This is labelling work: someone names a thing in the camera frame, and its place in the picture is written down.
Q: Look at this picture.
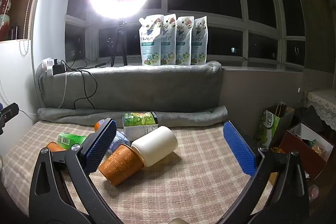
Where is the white bead cord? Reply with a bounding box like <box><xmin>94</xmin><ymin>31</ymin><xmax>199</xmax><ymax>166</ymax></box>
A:
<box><xmin>20</xmin><ymin>0</ymin><xmax>44</xmax><ymax>57</ymax></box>

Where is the orange plastic bottle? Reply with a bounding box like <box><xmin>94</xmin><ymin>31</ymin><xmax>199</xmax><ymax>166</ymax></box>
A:
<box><xmin>94</xmin><ymin>119</ymin><xmax>111</xmax><ymax>132</ymax></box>

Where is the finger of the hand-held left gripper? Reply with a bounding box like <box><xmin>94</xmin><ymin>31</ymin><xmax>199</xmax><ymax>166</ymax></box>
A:
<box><xmin>0</xmin><ymin>103</ymin><xmax>20</xmax><ymax>136</ymax></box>

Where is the white cable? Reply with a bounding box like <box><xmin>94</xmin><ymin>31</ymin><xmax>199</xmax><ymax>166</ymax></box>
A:
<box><xmin>34</xmin><ymin>64</ymin><xmax>69</xmax><ymax>116</ymax></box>

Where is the grey blanket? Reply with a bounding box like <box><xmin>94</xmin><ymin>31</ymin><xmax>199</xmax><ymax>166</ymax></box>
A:
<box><xmin>39</xmin><ymin>61</ymin><xmax>223</xmax><ymax>113</ymax></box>

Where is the white floral refill pouch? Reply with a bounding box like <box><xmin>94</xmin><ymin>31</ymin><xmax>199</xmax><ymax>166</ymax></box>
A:
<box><xmin>191</xmin><ymin>17</ymin><xmax>209</xmax><ymax>65</ymax></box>
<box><xmin>175</xmin><ymin>16</ymin><xmax>195</xmax><ymax>65</ymax></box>
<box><xmin>160</xmin><ymin>13</ymin><xmax>177</xmax><ymax>65</ymax></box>
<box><xmin>139</xmin><ymin>15</ymin><xmax>165</xmax><ymax>66</ymax></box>

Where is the green paper bag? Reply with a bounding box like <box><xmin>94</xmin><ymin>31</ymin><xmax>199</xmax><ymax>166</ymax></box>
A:
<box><xmin>254</xmin><ymin>102</ymin><xmax>296</xmax><ymax>149</ymax></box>

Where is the white window frame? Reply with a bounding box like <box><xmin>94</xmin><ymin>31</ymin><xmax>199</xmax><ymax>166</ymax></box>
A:
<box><xmin>64</xmin><ymin>0</ymin><xmax>307</xmax><ymax>73</ymax></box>

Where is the black cable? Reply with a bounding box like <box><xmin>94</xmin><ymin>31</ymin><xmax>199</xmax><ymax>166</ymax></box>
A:
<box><xmin>62</xmin><ymin>59</ymin><xmax>107</xmax><ymax>109</ymax></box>

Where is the white cup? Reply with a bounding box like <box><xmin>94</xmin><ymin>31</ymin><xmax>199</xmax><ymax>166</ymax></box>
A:
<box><xmin>131</xmin><ymin>126</ymin><xmax>179</xmax><ymax>167</ymax></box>

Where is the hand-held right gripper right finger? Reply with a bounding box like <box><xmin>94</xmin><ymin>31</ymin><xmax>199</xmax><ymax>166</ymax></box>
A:
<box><xmin>223</xmin><ymin>120</ymin><xmax>310</xmax><ymax>224</ymax></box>

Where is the rolled grey towel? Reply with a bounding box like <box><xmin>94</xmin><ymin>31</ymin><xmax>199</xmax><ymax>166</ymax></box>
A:
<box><xmin>37</xmin><ymin>105</ymin><xmax>228</xmax><ymax>128</ymax></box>

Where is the white lace cloth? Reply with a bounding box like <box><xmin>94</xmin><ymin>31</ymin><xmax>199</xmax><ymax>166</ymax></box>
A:
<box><xmin>302</xmin><ymin>90</ymin><xmax>336</xmax><ymax>133</ymax></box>

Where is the black tripod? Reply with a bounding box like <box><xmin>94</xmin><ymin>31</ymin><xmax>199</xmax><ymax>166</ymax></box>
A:
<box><xmin>110</xmin><ymin>18</ymin><xmax>129</xmax><ymax>67</ymax></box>

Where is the green drink carton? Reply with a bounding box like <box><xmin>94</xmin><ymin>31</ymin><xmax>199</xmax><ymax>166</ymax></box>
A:
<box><xmin>123</xmin><ymin>112</ymin><xmax>159</xmax><ymax>139</ymax></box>

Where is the red vase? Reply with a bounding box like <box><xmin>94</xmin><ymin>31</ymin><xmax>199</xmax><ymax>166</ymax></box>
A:
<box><xmin>0</xmin><ymin>0</ymin><xmax>14</xmax><ymax>41</ymax></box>

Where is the red cardboard box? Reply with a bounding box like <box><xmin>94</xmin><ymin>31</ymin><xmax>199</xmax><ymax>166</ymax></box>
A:
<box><xmin>270</xmin><ymin>122</ymin><xmax>335</xmax><ymax>181</ymax></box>

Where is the orange patterned paper cup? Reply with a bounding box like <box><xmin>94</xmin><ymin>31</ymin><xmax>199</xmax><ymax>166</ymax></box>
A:
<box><xmin>98</xmin><ymin>144</ymin><xmax>145</xmax><ymax>187</ymax></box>

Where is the white power strip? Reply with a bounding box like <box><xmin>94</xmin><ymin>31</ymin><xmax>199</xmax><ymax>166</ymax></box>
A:
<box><xmin>39</xmin><ymin>57</ymin><xmax>66</xmax><ymax>76</ymax></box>

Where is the black charger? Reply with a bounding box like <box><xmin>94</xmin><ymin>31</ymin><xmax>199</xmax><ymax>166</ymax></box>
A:
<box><xmin>52</xmin><ymin>63</ymin><xmax>66</xmax><ymax>76</ymax></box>

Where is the plain orange paper cup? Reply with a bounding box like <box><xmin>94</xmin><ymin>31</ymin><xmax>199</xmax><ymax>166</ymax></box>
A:
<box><xmin>47</xmin><ymin>141</ymin><xmax>68</xmax><ymax>153</ymax></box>

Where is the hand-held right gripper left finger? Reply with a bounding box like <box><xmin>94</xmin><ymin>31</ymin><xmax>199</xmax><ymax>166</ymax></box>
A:
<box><xmin>29</xmin><ymin>118</ymin><xmax>117</xmax><ymax>224</ymax></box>

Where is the clear plastic bottle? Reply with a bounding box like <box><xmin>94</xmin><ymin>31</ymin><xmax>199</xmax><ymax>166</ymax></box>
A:
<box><xmin>106</xmin><ymin>130</ymin><xmax>132</xmax><ymax>159</ymax></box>

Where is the checked beige cloth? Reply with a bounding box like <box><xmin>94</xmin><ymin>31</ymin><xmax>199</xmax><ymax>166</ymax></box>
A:
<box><xmin>0</xmin><ymin>119</ymin><xmax>276</xmax><ymax>224</ymax></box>

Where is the green plastic bottle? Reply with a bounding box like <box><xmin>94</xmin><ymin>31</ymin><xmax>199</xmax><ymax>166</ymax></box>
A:
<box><xmin>57</xmin><ymin>132</ymin><xmax>88</xmax><ymax>147</ymax></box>

